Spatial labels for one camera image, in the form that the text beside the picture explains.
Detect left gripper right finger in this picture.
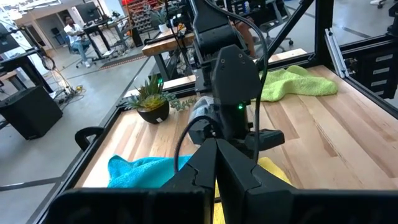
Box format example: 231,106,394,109
216,138,398,224

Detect black standing desk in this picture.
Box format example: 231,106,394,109
0,23,55,94

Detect shelf with red bins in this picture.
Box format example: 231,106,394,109
123,0,162,34

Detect wooden top workbench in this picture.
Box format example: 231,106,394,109
141,26,197,82

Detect black office chair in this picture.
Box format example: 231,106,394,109
259,0,295,47

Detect lime green microfiber towel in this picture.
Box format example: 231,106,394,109
251,64,340,103

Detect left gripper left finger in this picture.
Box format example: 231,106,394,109
45,138,218,224

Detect black office desk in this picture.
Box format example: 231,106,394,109
82,20,130,60

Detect succulent in black pot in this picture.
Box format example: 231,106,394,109
123,73,197,125

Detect person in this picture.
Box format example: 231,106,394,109
63,15,93,68
233,17,257,58

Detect black computer monitor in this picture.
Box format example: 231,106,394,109
75,1,102,22

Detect silver frame bracket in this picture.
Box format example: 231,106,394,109
324,27,349,78

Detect yellow microfiber towel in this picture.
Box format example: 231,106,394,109
213,156,293,224

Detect teal microfiber towel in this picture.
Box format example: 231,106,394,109
107,154,194,189

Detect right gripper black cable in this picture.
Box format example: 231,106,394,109
173,0,269,174

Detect grey microfiber towel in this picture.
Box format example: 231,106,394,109
188,95,218,124

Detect plant in white pot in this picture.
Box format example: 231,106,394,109
150,7,170,34

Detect black aluminium table frame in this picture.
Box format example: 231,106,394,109
26,0,398,224

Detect black cabinet box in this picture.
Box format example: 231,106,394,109
0,85,64,141

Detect black frame clamp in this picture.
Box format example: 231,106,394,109
74,126,105,152

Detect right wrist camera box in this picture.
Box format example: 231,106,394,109
244,128,285,152

